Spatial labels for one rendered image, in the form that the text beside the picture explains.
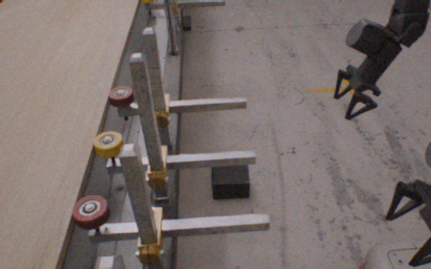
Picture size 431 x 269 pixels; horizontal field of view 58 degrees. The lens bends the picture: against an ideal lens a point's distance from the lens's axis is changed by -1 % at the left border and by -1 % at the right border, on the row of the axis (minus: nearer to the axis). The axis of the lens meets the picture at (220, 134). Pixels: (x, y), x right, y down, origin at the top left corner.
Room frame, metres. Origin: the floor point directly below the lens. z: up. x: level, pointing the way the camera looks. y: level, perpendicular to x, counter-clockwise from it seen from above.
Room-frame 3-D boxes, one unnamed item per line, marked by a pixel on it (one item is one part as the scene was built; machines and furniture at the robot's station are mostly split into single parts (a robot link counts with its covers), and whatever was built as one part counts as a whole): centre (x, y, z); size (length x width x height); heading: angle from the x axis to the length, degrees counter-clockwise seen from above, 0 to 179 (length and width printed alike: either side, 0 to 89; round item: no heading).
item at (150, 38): (1.07, 0.19, 0.90); 0.04 x 0.04 x 0.48; 2
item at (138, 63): (0.82, 0.18, 0.94); 0.04 x 0.04 x 0.48; 2
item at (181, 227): (0.62, 0.11, 0.81); 0.43 x 0.03 x 0.04; 92
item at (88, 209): (0.61, 0.31, 0.85); 0.08 x 0.08 x 0.11
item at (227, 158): (0.87, 0.12, 0.80); 0.43 x 0.03 x 0.04; 92
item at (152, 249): (0.60, 0.18, 0.81); 0.14 x 0.06 x 0.05; 2
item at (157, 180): (0.85, 0.18, 0.81); 0.14 x 0.06 x 0.05; 2
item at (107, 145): (0.86, 0.31, 0.85); 0.08 x 0.08 x 0.11
